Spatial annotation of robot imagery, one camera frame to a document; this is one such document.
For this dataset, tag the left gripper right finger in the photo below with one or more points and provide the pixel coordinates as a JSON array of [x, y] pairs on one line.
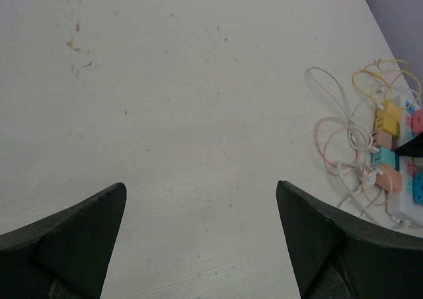
[[337, 255]]

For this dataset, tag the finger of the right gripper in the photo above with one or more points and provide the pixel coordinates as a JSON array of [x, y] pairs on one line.
[[413, 148]]

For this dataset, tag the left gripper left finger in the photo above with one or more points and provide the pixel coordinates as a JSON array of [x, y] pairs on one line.
[[66, 254]]

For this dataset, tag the teal charger plug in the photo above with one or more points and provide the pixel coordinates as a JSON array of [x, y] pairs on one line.
[[386, 156]]

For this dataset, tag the brown pink charger plug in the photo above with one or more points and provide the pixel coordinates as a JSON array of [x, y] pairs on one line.
[[383, 139]]

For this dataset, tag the yellow charger plug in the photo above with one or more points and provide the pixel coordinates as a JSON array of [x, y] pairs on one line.
[[387, 108], [388, 124]]

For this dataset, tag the salmon pink charger plug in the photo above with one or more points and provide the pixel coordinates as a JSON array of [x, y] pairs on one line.
[[389, 179]]

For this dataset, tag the white power strip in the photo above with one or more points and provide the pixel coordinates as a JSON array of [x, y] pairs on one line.
[[406, 205]]

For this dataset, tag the pink flat plug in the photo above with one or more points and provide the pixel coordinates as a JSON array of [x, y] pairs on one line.
[[415, 121]]

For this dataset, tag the blue flat plug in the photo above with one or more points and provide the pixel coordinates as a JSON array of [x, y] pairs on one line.
[[417, 188]]

